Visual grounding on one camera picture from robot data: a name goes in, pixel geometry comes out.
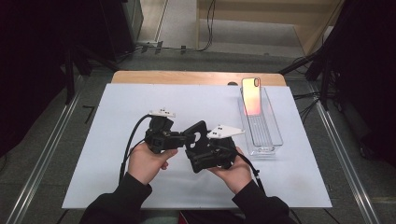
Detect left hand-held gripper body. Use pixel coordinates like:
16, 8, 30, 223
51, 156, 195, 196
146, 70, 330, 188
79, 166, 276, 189
144, 108, 188, 154

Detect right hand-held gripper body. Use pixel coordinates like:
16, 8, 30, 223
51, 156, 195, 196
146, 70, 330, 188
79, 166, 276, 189
204, 124, 247, 171

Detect clear plastic container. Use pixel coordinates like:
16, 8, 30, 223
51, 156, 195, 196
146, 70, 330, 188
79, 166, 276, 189
237, 86, 284, 157

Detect person's right hand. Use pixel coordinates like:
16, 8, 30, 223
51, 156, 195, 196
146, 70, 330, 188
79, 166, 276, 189
207, 147, 253, 195

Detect person's left hand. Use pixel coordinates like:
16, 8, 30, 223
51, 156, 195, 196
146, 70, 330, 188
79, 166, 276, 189
127, 142, 179, 186

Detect white table board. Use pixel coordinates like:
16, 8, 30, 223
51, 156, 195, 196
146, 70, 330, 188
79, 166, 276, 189
61, 82, 333, 209

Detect wooden table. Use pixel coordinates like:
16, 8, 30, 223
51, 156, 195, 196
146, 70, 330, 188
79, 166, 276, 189
110, 70, 288, 87

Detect black stand legs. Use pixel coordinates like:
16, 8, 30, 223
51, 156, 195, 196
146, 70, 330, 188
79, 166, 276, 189
64, 45, 120, 105
278, 49, 332, 110

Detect wooden cabinet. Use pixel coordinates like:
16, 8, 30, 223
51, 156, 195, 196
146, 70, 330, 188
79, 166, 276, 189
195, 0, 347, 56

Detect black curtain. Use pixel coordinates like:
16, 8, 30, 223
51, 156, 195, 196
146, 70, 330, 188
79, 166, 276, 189
0, 0, 139, 157
311, 0, 396, 167

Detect left hand-held gripper black cable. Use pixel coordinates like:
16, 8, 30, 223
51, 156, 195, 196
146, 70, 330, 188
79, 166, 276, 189
119, 114, 153, 185

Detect hand-held gripper black cable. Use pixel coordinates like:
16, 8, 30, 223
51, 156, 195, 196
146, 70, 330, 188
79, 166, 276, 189
232, 145, 303, 224
119, 114, 153, 185

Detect right hand-held gripper black cable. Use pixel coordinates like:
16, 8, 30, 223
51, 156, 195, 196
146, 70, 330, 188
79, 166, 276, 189
232, 145, 303, 224

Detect black floor cables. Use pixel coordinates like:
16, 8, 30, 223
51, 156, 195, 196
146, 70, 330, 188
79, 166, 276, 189
292, 91, 326, 123

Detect black hanging cable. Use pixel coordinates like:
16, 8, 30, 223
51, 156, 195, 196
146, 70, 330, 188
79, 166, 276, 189
186, 0, 218, 52

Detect metal floor rail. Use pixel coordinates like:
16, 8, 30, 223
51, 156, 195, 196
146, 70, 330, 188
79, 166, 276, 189
313, 99, 381, 224
6, 76, 86, 224

